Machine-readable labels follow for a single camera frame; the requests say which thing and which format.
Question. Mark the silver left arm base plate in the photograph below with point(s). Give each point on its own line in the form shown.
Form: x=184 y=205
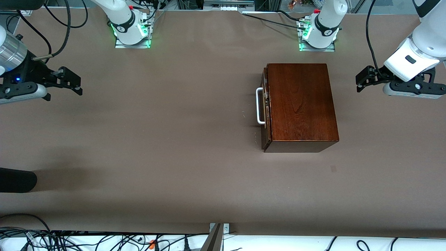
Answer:
x=330 y=49

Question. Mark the silver metal bracket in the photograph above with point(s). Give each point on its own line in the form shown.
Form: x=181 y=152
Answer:
x=226 y=228

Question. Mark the aluminium frame profile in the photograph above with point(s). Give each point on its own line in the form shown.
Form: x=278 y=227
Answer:
x=359 y=5
x=21 y=13

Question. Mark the white power strip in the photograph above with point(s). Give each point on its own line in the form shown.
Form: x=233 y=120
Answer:
x=228 y=7

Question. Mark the wooden drawer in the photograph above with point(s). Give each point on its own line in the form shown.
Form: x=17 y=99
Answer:
x=264 y=132

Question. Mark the black cylindrical object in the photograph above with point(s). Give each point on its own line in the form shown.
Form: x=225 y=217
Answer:
x=17 y=179

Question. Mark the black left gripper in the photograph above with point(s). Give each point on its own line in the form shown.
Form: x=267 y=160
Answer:
x=381 y=75

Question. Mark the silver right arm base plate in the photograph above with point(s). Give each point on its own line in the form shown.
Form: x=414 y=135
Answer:
x=120 y=45

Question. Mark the dark brown wooden cabinet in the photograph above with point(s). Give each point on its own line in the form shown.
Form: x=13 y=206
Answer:
x=299 y=104

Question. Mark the grey metal post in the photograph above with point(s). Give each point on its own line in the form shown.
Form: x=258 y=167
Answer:
x=213 y=242

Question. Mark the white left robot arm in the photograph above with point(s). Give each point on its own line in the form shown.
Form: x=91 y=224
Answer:
x=423 y=42

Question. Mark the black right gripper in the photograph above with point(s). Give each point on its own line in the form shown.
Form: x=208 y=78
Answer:
x=34 y=71

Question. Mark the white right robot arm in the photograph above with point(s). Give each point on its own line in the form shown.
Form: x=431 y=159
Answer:
x=122 y=14

